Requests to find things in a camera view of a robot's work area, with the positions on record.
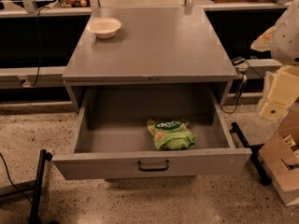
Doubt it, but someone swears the black stand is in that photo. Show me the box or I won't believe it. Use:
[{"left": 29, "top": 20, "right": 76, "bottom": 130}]
[
  {"left": 229, "top": 121, "right": 273, "bottom": 187},
  {"left": 29, "top": 149, "right": 52, "bottom": 224}
]

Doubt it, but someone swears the black floor cable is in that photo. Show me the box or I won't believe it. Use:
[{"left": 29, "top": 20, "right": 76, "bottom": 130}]
[{"left": 0, "top": 152, "right": 34, "bottom": 205}]

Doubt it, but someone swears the black drawer handle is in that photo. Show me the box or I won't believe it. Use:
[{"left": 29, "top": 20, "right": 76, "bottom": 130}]
[{"left": 137, "top": 160, "right": 170, "bottom": 173}]

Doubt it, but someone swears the black stand right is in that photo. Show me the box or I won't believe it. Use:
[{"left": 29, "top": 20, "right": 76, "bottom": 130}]
[{"left": 229, "top": 121, "right": 273, "bottom": 187}]

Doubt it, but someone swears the black stand left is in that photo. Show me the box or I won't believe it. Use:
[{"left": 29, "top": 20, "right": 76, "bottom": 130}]
[{"left": 29, "top": 149, "right": 52, "bottom": 224}]

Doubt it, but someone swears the grey cabinet counter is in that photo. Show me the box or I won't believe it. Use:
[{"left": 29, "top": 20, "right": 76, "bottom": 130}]
[{"left": 63, "top": 6, "right": 236, "bottom": 110}]

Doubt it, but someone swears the open cardboard box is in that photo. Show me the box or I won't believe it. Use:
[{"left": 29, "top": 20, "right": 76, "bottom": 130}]
[{"left": 259, "top": 110, "right": 299, "bottom": 206}]

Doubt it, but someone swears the grey open top drawer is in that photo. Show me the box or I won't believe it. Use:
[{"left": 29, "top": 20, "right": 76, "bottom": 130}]
[{"left": 53, "top": 83, "right": 251, "bottom": 180}]

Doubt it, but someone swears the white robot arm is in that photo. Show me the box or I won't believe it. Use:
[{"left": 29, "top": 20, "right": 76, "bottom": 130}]
[{"left": 250, "top": 0, "right": 299, "bottom": 120}]

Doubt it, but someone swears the black cable right of cabinet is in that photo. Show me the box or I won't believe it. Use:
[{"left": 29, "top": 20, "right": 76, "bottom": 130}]
[{"left": 221, "top": 56, "right": 264, "bottom": 115}]

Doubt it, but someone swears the green rice chip bag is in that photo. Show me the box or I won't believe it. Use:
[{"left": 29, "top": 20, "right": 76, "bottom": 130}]
[{"left": 147, "top": 119, "right": 197, "bottom": 150}]

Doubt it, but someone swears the black cable left wall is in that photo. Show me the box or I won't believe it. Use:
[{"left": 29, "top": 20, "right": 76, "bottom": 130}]
[{"left": 20, "top": 5, "right": 51, "bottom": 88}]

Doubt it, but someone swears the white bowl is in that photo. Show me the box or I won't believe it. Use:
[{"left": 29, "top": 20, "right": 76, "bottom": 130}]
[{"left": 89, "top": 18, "right": 121, "bottom": 39}]

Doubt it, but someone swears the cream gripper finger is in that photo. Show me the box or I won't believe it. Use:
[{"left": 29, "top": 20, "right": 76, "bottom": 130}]
[{"left": 259, "top": 65, "right": 299, "bottom": 121}]

